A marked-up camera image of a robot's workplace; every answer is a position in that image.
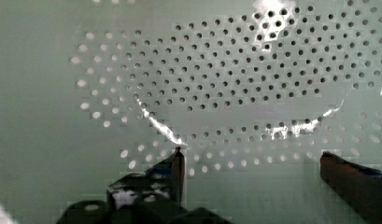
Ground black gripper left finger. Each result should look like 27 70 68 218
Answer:
106 147 185 207

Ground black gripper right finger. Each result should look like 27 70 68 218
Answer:
319 151 382 224

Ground green plastic strainer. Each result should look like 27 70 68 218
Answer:
0 0 382 224

